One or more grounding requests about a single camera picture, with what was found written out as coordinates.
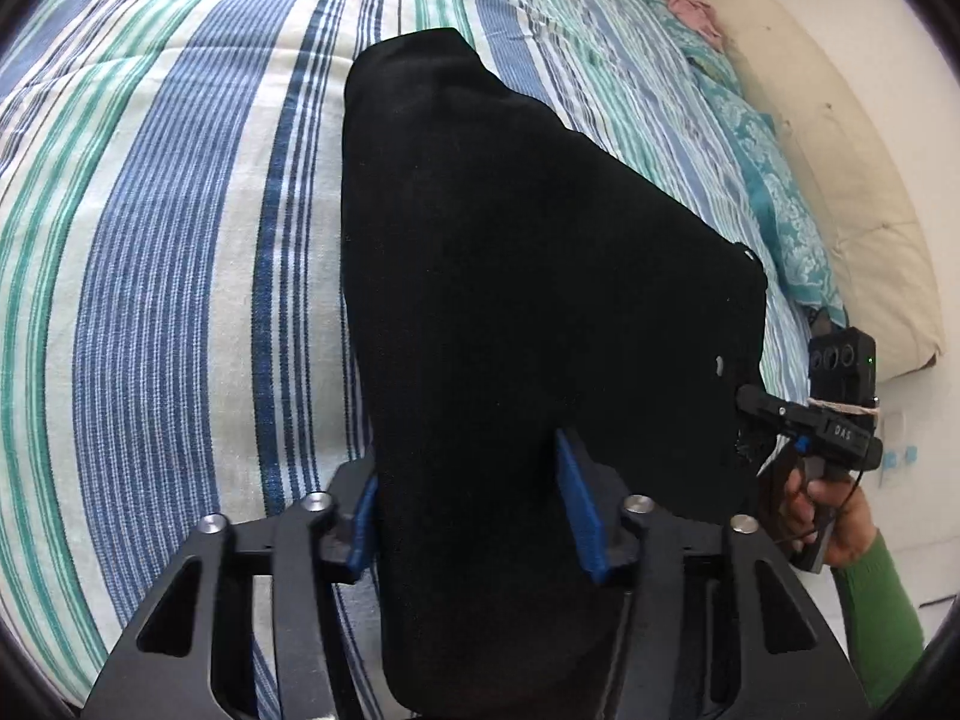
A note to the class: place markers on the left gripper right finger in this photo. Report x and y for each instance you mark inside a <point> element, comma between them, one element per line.
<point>715,624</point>

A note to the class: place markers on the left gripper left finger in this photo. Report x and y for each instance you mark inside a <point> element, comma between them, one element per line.
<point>189,650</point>

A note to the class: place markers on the black pants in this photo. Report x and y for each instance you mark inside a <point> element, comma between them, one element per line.
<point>506,280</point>

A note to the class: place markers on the green sleeved right forearm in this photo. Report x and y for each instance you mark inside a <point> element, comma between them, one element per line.
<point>884,636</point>

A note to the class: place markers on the person's right hand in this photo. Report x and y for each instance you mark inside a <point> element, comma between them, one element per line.
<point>831,511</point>

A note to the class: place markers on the cream headboard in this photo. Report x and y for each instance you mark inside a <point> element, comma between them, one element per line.
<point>863,212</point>

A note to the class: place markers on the teal patterned pillow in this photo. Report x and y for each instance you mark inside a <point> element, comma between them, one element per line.
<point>785,220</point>

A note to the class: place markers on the striped bed with cover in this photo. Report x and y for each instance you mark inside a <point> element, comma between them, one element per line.
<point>173,338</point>

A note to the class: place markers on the pink cloth on pillow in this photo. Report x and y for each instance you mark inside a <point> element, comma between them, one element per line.
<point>699,17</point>

